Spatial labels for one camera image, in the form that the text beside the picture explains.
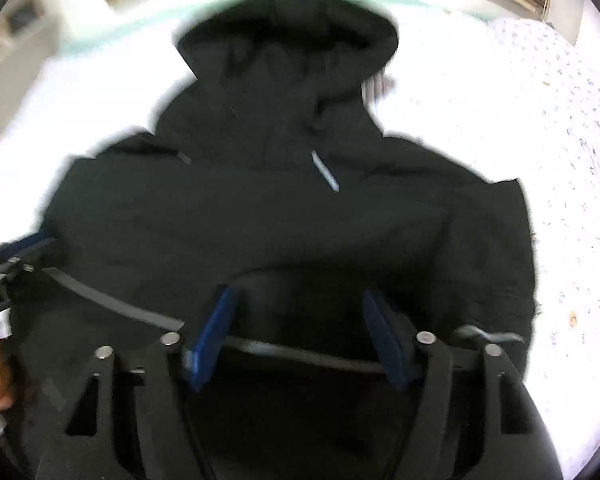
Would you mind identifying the black hooded jacket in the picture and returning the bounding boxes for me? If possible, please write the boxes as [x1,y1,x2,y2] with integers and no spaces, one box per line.
[10,0,538,480]

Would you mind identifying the white patterned bed sheet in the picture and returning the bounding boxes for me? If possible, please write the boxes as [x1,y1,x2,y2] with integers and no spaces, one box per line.
[0,0,600,480]

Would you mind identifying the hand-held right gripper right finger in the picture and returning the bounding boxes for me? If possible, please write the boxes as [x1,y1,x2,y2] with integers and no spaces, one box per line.
[362,287,566,480]

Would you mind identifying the white bedside cabinet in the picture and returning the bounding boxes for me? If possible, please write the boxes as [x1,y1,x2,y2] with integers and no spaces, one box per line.
[0,0,112,147]

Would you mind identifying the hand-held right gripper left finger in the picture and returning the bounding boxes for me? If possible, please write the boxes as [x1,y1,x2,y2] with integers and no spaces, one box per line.
[35,285,241,480]

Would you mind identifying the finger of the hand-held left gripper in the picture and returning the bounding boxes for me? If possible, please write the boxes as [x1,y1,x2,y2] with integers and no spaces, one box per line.
[0,232,58,273]

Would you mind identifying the pale green mattress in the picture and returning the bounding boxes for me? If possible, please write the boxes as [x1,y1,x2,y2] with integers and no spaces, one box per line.
[57,0,486,58]

